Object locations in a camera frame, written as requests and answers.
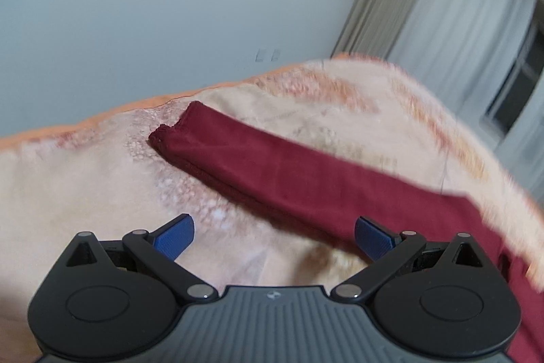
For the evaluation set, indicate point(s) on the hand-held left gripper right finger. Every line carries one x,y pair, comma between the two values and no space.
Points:
372,237

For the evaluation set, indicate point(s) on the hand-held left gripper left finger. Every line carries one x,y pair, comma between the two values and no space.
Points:
176,235

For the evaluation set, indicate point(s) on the maroon garment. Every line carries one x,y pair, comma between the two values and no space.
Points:
272,180

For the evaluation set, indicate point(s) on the floral beige blanket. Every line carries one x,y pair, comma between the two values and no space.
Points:
85,184

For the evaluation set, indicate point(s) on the orange bed sheet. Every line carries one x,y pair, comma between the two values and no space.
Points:
127,108

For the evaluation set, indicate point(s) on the white sheer curtain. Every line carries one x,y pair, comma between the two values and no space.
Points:
459,5
525,159

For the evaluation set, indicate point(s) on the white framed window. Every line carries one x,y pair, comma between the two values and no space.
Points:
516,91

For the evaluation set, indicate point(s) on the white wall outlet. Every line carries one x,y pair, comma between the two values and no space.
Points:
276,54
261,55

